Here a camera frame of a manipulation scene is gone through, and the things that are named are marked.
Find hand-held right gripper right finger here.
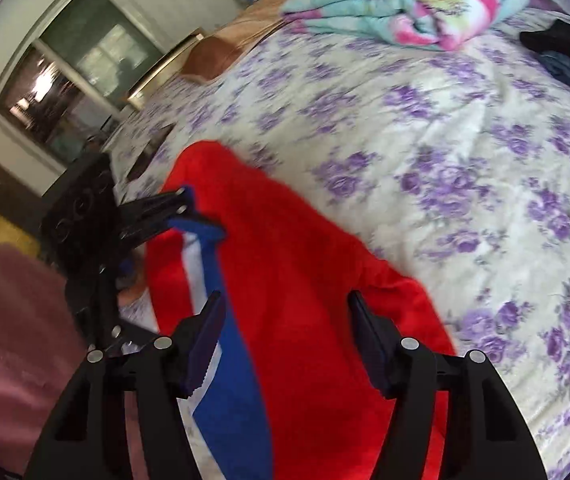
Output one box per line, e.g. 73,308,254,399
347,290,548,480

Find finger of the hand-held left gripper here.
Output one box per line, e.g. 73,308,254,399
165,216,227,245
117,186,197,241

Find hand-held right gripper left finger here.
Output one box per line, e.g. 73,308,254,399
24,290,227,480

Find red pants with blue stripe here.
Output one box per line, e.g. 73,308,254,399
142,140,458,480

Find folded black pants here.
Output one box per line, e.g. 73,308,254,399
519,19,570,58

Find dark flat object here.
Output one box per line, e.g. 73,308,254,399
126,122,176,181

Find window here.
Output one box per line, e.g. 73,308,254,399
0,0,166,171

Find brown orange pillow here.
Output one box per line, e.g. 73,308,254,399
182,0,326,86

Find purple floral bedsheet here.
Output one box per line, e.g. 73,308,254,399
110,10,570,480

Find folded teal pink floral blanket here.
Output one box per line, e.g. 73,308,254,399
281,0,531,52

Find golden bed frame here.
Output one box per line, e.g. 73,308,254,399
127,27,208,111

